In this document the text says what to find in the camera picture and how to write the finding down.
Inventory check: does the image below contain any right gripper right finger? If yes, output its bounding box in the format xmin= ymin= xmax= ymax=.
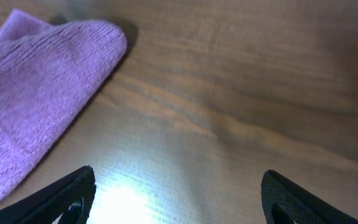
xmin=261 ymin=170 xmax=358 ymax=224

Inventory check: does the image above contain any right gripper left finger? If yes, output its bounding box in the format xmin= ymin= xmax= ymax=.
xmin=0 ymin=166 xmax=96 ymax=224

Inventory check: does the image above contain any purple cloth with white tag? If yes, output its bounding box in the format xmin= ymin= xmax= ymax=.
xmin=0 ymin=9 xmax=127 ymax=201

